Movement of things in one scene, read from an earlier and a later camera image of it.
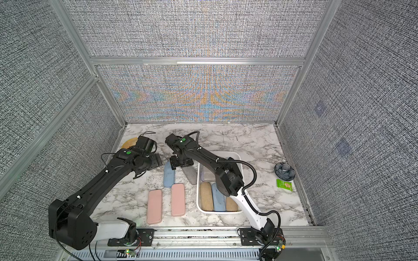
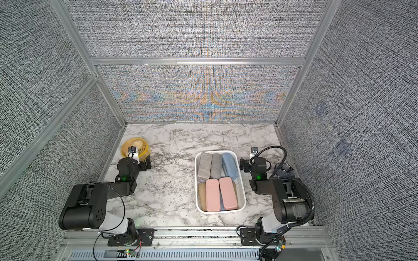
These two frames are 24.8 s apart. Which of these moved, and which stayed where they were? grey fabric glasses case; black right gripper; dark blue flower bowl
Moved: black right gripper; grey fabric glasses case
Stayed: dark blue flower bowl
